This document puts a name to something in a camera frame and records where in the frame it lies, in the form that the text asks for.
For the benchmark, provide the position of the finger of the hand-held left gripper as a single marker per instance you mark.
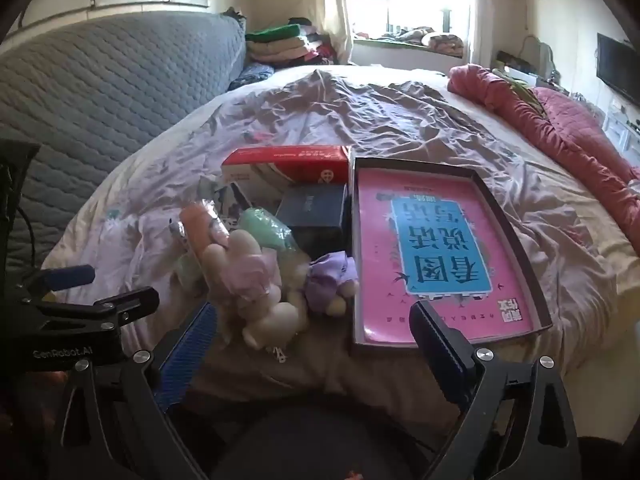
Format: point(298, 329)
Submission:
point(70, 277)
point(127, 302)

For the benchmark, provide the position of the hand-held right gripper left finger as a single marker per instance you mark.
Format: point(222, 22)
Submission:
point(185, 360)

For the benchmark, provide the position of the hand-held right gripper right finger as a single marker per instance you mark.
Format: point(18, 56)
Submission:
point(440, 350)

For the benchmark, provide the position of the brown cardboard tray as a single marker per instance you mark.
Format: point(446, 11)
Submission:
point(380, 351)

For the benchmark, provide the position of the pale green floral tissue packet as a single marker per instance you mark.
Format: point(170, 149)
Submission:
point(190, 272)

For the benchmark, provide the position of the orange tissue packet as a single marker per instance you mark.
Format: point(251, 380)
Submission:
point(200, 225)

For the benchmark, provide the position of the plush toy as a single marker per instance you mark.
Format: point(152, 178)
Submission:
point(325, 275)
point(250, 270)

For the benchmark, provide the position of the blue white tissue packet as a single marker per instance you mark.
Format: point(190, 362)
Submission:
point(227, 200)

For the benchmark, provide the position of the mint green tissue packet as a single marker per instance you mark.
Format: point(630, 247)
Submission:
point(260, 227)

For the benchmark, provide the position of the pink book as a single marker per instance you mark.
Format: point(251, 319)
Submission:
point(380, 240)

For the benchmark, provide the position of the dark grey box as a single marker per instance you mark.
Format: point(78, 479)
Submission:
point(312, 210)

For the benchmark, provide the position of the grey quilted headboard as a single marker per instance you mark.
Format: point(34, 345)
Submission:
point(100, 85)

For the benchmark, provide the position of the red tissue box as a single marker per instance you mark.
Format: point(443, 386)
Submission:
point(285, 160)

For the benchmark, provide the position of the red quilt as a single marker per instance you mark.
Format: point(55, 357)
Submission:
point(560, 125)

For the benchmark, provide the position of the mauve bed sheet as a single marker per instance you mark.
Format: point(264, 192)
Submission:
point(350, 110)

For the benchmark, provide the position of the blue patterned cloth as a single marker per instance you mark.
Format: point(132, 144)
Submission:
point(250, 76)

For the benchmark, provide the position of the green patterned cloth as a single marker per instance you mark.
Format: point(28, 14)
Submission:
point(517, 87)

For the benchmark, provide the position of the white cabinet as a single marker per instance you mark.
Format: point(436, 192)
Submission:
point(622, 125)

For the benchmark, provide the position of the stack of folded clothes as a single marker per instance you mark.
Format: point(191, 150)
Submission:
point(285, 42)

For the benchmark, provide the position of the clothes on windowsill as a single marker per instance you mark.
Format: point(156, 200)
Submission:
point(430, 37)

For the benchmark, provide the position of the black television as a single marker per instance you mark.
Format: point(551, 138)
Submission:
point(620, 70)

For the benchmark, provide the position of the cream curtain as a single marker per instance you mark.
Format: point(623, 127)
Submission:
point(335, 10)

